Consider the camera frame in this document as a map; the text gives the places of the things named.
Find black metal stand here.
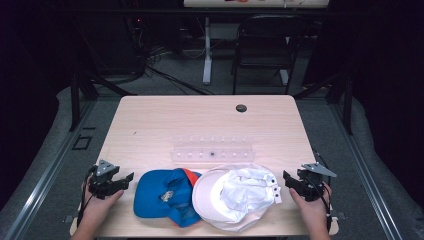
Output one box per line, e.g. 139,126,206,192
292,70,355,136
68,70,138,132

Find black floor cables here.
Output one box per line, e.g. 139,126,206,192
143,63,216,96

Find dark equipment with red light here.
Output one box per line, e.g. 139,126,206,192
124,14,148,73

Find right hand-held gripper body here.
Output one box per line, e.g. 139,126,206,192
296,162,338,203

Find blue cap with orange trim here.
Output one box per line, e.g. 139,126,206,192
133,167,203,229

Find person's left hand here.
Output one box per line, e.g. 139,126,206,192
81,181,125,222

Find left hand-held gripper cable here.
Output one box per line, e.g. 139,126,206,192
76,165,98,228

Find white desk leg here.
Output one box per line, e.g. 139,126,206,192
279,35,290,86
202,16,214,86

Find black folding chair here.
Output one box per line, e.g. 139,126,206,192
231,14,310,96

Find aluminium floor rail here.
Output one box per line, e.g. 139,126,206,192
2,99,98,240
328,99,405,240

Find clear acrylic rack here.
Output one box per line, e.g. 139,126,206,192
171,134,257,165

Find person's right hand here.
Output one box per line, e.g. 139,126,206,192
289,183,333,230

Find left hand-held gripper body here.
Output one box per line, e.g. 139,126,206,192
88,159,118,200

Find white cap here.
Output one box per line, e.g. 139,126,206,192
191,162,283,233

